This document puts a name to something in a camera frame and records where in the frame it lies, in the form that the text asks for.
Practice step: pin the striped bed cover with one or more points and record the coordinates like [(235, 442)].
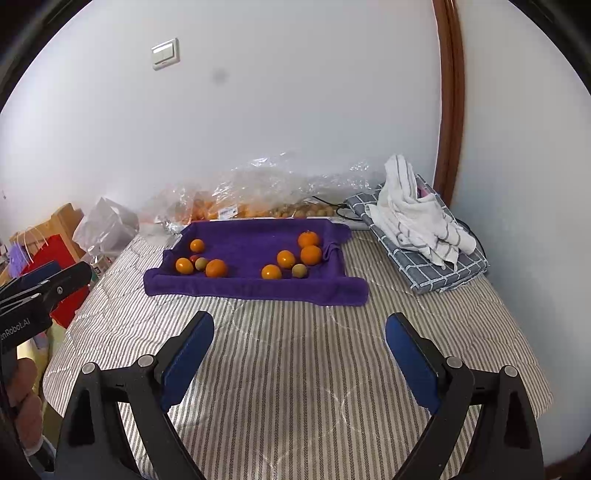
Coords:
[(300, 350)]

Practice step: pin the purple towel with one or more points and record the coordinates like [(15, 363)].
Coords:
[(249, 244)]

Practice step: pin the purple bag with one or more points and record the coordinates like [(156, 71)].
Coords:
[(16, 258)]

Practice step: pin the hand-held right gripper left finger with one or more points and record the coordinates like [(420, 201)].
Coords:
[(184, 364)]

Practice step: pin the person's left hand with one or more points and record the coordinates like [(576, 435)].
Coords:
[(25, 401)]

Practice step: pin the wooden door frame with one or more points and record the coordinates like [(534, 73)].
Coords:
[(450, 92)]

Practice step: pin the cardboard box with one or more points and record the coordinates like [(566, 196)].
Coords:
[(62, 220)]

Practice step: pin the white striped towel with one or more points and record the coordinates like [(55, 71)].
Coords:
[(415, 217)]

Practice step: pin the plastic bag of longans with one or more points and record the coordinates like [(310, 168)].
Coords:
[(304, 208)]

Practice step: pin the grey checked cloth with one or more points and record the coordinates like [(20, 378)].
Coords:
[(461, 270)]

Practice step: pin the grey plastic bag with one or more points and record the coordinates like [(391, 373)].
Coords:
[(106, 221)]

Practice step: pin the white light switch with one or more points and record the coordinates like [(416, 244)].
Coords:
[(165, 54)]

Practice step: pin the orange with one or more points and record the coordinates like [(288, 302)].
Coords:
[(271, 272), (286, 259), (308, 239), (184, 265), (310, 254), (197, 245), (216, 268)]

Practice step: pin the green-yellow round fruit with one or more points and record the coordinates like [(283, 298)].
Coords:
[(299, 270)]

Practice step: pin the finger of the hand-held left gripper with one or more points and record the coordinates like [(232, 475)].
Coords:
[(62, 286), (41, 273)]

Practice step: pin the person's left forearm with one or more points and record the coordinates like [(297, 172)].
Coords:
[(41, 454)]

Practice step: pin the plastic bag of oranges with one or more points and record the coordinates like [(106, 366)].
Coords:
[(217, 207)]

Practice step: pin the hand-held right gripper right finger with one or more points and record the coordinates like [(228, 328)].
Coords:
[(413, 364)]

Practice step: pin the red paper bag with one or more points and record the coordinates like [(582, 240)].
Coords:
[(57, 254)]

